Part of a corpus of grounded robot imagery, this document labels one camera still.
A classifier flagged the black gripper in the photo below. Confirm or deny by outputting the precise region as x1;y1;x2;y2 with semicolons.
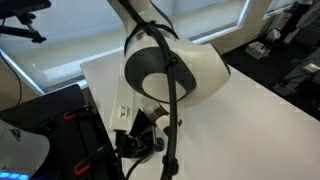
116;131;158;160

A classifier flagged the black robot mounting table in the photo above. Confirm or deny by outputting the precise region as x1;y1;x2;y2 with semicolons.
0;83;116;180

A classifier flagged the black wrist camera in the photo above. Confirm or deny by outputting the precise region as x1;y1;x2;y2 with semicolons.
128;108;158;139

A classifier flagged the black equipment stand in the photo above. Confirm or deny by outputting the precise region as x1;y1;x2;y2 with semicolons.
279;0;320;51

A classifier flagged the black clamp with orange handle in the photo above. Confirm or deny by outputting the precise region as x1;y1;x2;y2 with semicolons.
73;143;111;177
63;104;96;122

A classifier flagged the thin black cable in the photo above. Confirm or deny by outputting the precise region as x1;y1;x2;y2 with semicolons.
0;53;24;108

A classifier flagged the black cable bundle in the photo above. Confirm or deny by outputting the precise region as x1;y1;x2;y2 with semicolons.
114;0;181;180

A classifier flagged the grey machine with label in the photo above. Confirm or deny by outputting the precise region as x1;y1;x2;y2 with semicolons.
272;49;320;98

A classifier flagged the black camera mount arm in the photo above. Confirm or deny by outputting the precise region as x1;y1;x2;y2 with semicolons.
0;0;53;45

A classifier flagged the white window frame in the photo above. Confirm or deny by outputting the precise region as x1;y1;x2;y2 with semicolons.
0;0;284;98

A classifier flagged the white power strip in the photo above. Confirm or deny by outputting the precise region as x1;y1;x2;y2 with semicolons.
244;40;272;61

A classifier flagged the black white round device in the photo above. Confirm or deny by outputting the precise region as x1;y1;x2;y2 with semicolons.
265;27;284;45

